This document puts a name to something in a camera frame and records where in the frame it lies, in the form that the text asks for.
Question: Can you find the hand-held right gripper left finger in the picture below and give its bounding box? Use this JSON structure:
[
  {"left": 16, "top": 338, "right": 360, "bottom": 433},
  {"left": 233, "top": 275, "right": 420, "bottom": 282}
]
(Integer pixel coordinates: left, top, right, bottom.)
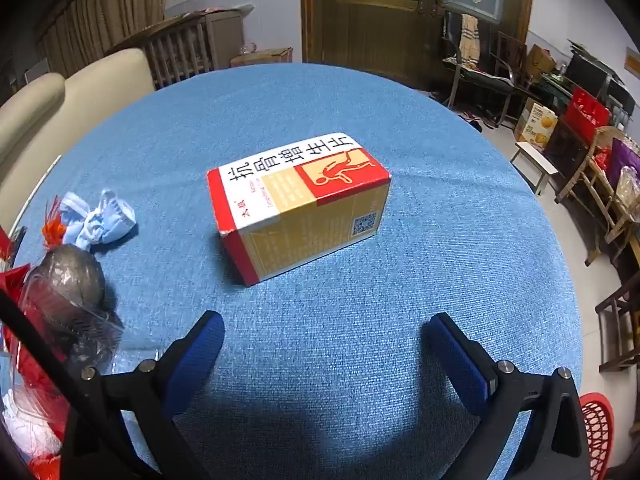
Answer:
[{"left": 60, "top": 310, "right": 226, "bottom": 480}]

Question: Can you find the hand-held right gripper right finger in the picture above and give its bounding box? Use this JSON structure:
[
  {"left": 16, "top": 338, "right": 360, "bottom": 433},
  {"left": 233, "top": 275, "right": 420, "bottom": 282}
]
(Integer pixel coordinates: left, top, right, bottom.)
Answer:
[{"left": 422, "top": 312, "right": 593, "bottom": 480}]

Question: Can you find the clear ridged plastic package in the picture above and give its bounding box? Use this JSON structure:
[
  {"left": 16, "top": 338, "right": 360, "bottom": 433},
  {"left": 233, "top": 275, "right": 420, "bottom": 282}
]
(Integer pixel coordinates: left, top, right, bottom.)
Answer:
[{"left": 20, "top": 260, "right": 126, "bottom": 376}]

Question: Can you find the red cloth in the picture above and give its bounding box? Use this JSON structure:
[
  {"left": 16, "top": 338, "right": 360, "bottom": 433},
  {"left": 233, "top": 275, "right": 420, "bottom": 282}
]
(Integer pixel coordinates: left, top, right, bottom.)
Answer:
[{"left": 0, "top": 230, "right": 68, "bottom": 480}]

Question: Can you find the red plastic basket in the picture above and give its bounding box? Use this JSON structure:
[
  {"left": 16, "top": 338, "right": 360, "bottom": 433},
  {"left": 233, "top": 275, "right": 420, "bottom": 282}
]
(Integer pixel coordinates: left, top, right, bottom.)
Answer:
[{"left": 580, "top": 392, "right": 616, "bottom": 480}]

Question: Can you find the blue face mask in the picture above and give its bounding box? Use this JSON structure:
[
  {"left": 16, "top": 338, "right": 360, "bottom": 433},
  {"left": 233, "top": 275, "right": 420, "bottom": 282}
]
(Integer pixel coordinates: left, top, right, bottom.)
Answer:
[{"left": 59, "top": 189, "right": 137, "bottom": 253}]

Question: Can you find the red yellow medicine box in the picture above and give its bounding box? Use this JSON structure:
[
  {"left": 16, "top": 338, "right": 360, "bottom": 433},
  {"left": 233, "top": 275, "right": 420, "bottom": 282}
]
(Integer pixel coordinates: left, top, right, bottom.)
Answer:
[{"left": 206, "top": 131, "right": 392, "bottom": 287}]

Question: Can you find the blue tablecloth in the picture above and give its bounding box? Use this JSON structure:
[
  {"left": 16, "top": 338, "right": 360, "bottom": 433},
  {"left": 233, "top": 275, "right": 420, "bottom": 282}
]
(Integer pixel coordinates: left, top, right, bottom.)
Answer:
[{"left": 0, "top": 62, "right": 586, "bottom": 480}]

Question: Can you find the dark wooden chair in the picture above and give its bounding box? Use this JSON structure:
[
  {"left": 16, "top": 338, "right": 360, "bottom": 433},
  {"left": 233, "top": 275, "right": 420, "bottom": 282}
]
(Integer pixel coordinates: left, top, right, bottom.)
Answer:
[{"left": 595, "top": 270, "right": 640, "bottom": 373}]

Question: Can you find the orange feather tuft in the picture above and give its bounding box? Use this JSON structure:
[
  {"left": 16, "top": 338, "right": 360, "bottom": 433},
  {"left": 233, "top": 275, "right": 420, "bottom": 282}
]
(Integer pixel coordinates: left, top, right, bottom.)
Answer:
[{"left": 42, "top": 200, "right": 68, "bottom": 251}]

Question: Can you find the white stool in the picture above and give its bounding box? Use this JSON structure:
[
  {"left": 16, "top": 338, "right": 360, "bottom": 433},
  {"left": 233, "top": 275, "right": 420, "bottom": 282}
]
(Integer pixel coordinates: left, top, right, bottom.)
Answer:
[{"left": 510, "top": 141, "right": 560, "bottom": 196}]

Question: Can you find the rattan chair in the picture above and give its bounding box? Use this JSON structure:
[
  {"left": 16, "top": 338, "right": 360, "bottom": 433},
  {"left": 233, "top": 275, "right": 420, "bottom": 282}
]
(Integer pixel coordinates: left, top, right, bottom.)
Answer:
[{"left": 555, "top": 125, "right": 640, "bottom": 266}]

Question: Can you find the white stick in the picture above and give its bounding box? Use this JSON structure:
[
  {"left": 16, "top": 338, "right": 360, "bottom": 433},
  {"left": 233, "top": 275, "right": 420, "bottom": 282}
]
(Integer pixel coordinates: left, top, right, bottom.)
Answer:
[{"left": 10, "top": 154, "right": 63, "bottom": 233}]

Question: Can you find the dark wooden side table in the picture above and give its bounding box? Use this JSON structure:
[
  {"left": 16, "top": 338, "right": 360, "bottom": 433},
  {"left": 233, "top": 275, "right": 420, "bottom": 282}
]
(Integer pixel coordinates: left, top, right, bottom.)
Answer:
[{"left": 545, "top": 117, "right": 601, "bottom": 186}]

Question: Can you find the clear plastic bag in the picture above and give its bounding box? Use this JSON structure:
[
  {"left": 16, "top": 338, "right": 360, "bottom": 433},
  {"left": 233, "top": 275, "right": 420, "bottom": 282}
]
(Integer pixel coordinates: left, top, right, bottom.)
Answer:
[{"left": 616, "top": 165, "right": 640, "bottom": 211}]

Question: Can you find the yellow white carton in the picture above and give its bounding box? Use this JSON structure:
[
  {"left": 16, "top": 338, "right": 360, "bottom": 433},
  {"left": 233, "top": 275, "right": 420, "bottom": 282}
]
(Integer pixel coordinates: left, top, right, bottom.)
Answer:
[{"left": 514, "top": 99, "right": 558, "bottom": 150}]

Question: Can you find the purple bag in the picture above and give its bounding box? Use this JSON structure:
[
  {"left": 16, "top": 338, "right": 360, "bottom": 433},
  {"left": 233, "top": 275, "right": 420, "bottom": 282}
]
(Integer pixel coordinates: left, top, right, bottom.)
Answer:
[{"left": 607, "top": 137, "right": 640, "bottom": 181}]

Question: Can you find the black metal chair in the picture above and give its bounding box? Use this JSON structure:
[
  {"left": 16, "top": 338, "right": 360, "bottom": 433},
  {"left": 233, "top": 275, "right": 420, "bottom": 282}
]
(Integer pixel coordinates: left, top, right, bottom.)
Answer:
[{"left": 442, "top": 10, "right": 516, "bottom": 128}]

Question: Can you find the red gift box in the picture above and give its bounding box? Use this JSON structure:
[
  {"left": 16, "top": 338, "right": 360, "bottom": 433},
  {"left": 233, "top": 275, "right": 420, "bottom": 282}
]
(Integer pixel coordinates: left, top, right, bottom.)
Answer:
[{"left": 560, "top": 86, "right": 613, "bottom": 131}]

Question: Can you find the beige sofa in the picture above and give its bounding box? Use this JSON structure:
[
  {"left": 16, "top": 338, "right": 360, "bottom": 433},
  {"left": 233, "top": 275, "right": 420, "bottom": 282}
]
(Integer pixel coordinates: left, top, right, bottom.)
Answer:
[{"left": 0, "top": 47, "right": 156, "bottom": 231}]

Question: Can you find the brown cardboard box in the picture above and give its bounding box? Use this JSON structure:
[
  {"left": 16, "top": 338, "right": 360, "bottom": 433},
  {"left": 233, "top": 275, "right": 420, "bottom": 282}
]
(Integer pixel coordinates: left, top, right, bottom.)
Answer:
[{"left": 230, "top": 47, "right": 294, "bottom": 68}]

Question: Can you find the wooden slatted crib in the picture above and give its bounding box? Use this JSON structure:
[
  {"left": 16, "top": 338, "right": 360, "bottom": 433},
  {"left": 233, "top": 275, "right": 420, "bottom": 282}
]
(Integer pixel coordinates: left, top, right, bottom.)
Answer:
[{"left": 107, "top": 7, "right": 246, "bottom": 91}]

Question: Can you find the dark armchair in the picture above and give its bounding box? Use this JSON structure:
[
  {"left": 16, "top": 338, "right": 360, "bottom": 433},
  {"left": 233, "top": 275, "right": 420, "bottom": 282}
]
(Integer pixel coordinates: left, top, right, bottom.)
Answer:
[{"left": 495, "top": 31, "right": 530, "bottom": 86}]

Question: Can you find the beige striped scarf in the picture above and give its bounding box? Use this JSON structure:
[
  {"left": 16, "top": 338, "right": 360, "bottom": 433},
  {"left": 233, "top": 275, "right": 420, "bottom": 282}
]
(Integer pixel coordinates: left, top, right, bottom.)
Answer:
[{"left": 459, "top": 14, "right": 481, "bottom": 63}]

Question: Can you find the wooden double door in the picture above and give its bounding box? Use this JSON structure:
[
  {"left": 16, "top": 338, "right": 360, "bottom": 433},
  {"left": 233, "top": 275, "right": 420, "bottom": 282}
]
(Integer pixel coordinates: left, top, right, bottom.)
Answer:
[{"left": 300, "top": 0, "right": 536, "bottom": 91}]

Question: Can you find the brown curtain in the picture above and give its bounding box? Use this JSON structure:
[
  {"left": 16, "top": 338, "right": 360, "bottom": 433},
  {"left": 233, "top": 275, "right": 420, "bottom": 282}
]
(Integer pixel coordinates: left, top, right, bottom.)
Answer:
[{"left": 35, "top": 0, "right": 173, "bottom": 76}]

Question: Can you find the black cable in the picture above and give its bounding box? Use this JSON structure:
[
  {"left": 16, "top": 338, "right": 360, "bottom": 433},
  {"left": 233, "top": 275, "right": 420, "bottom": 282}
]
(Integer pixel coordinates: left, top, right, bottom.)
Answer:
[{"left": 0, "top": 287, "right": 86, "bottom": 411}]

